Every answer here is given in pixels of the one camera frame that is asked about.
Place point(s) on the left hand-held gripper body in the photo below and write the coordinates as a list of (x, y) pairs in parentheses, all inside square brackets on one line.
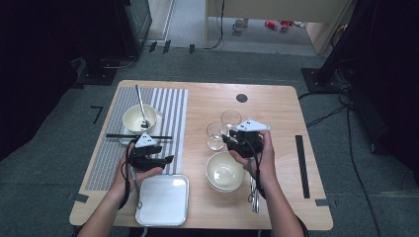
[(141, 159)]

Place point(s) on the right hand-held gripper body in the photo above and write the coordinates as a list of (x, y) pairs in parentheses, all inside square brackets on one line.
[(247, 144)]

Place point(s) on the white square plate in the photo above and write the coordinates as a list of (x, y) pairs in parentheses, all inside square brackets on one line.
[(158, 125), (163, 200)]

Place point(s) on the cream bowl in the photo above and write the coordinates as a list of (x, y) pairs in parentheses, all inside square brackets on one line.
[(133, 118), (225, 191), (224, 171)]

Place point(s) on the row of black chopsticks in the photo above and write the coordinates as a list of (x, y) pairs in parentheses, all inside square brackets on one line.
[(302, 164)]

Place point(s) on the person's right hand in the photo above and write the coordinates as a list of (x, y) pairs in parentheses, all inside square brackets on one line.
[(267, 168)]

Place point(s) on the person's left hand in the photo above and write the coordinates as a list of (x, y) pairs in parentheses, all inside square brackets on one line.
[(118, 182)]

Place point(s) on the clear drinking glass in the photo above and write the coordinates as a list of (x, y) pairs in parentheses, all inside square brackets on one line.
[(231, 117), (215, 136)]

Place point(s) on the grey striped placemat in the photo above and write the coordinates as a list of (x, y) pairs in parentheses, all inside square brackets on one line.
[(108, 164)]

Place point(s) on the round black table grommet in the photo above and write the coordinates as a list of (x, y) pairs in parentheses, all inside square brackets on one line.
[(241, 98)]

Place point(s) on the angled black tape mark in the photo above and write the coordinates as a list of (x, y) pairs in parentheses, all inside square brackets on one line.
[(98, 115)]

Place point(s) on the black tape strip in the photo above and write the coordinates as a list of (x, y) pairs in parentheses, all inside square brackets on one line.
[(152, 46), (192, 48), (167, 46), (322, 202), (78, 197)]

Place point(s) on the black stand base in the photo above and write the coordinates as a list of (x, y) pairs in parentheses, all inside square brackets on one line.
[(97, 75)]

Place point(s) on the white mug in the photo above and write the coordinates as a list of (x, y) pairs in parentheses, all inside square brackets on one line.
[(237, 26)]

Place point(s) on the white cylindrical cup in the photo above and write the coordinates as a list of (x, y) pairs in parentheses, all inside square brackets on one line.
[(245, 22)]

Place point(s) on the black metal stand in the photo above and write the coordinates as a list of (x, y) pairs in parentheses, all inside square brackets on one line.
[(329, 65)]

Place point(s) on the small red object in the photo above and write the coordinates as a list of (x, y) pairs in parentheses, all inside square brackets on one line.
[(286, 25), (270, 24)]

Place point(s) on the small white object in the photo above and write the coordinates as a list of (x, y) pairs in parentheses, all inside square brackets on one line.
[(299, 24)]

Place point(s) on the dark monitor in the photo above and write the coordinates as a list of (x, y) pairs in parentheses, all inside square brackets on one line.
[(135, 23)]

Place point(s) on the light wooden desk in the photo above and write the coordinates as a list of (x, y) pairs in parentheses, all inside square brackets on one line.
[(280, 10)]

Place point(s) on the dark curtain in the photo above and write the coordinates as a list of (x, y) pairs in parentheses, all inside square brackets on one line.
[(395, 65), (33, 65)]

